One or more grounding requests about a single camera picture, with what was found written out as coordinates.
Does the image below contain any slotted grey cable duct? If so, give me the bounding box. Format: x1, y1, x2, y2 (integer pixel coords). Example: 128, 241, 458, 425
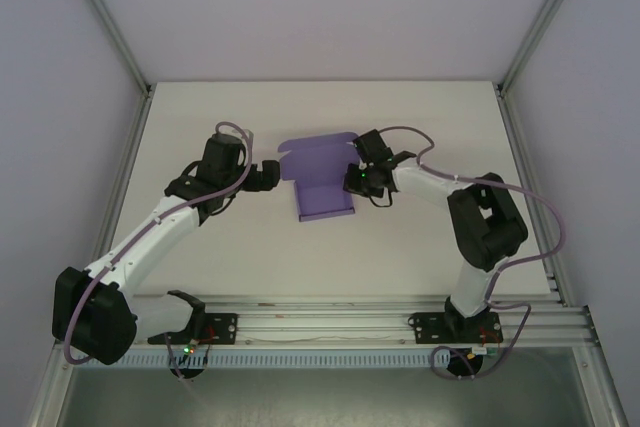
117, 350, 454, 369

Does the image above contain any aluminium mounting rail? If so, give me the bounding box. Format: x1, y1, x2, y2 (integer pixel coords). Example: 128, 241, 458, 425
134, 296, 599, 349

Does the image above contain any grey metal sheet panel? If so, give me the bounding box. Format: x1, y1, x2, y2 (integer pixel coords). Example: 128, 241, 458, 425
54, 365, 604, 427

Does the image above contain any purple corrugated paper box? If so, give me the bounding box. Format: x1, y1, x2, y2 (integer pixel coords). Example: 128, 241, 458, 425
277, 131, 359, 224

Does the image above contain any aluminium side frame rail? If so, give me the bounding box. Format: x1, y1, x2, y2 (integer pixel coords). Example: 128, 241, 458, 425
497, 86, 632, 427
27, 91, 154, 427

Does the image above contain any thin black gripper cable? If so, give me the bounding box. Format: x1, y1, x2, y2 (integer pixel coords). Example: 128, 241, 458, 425
366, 186, 395, 210
198, 190, 237, 219

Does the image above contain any black round cable grommet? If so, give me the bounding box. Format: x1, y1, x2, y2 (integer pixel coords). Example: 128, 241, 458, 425
169, 364, 206, 380
446, 346, 484, 379

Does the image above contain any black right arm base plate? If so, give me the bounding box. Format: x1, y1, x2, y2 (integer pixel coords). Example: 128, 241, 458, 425
408, 311, 501, 347

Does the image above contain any aluminium frame post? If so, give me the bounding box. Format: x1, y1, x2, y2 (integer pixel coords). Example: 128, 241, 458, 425
497, 0, 594, 94
62, 0, 154, 98

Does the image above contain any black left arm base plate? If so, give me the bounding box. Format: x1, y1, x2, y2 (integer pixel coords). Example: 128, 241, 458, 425
147, 313, 239, 347

